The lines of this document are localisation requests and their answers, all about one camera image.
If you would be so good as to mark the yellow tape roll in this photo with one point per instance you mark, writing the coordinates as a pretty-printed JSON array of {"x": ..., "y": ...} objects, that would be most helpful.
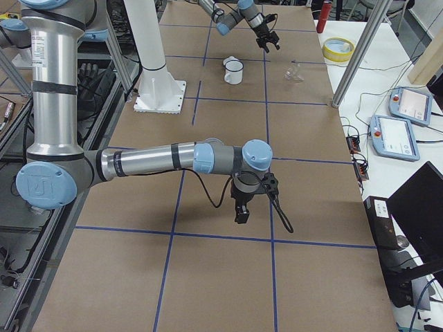
[{"x": 338, "y": 49}]

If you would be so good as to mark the black monitor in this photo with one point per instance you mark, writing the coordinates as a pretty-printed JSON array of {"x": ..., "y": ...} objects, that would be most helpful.
[{"x": 417, "y": 208}]

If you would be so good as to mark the clear plastic funnel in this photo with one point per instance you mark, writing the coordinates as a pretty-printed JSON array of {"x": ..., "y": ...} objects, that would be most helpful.
[{"x": 293, "y": 72}]

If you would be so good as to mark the far teach pendant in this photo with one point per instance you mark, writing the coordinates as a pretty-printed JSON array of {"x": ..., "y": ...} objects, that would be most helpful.
[{"x": 412, "y": 105}]

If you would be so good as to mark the orange black connector box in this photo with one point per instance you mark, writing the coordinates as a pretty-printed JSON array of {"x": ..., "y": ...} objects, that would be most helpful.
[{"x": 353, "y": 143}]

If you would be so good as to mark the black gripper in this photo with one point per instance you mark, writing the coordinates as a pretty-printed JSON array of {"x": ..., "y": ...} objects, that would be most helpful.
[
  {"x": 241, "y": 198},
  {"x": 262, "y": 32}
]

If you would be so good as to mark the aluminium frame post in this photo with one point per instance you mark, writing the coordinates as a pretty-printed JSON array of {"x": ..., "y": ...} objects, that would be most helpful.
[{"x": 361, "y": 49}]

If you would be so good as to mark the teach pendant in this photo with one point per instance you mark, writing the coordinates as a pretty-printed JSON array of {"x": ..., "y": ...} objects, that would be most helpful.
[
  {"x": 412, "y": 105},
  {"x": 393, "y": 138}
]

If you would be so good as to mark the red cylinder tube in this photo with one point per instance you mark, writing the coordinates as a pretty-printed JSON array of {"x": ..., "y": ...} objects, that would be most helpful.
[{"x": 324, "y": 14}]

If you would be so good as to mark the near teach pendant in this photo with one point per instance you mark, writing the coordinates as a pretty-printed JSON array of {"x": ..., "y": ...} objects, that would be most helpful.
[{"x": 393, "y": 138}]

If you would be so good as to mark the black computer box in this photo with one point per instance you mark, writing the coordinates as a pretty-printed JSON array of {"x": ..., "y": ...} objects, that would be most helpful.
[{"x": 381, "y": 225}]

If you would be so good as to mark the white mug lid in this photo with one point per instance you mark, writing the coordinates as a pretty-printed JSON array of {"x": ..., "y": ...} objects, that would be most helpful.
[{"x": 231, "y": 58}]

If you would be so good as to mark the white enamel mug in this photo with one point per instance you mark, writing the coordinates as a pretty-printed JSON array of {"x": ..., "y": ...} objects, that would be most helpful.
[{"x": 233, "y": 72}]

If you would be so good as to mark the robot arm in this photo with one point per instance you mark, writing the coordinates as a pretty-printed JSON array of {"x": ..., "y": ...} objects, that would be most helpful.
[
  {"x": 244, "y": 10},
  {"x": 57, "y": 168}
]

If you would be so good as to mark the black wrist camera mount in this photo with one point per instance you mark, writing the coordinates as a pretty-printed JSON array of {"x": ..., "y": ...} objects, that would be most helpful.
[{"x": 270, "y": 185}]

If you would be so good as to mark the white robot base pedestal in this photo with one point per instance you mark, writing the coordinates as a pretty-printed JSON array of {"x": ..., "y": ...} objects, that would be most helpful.
[{"x": 158, "y": 91}]

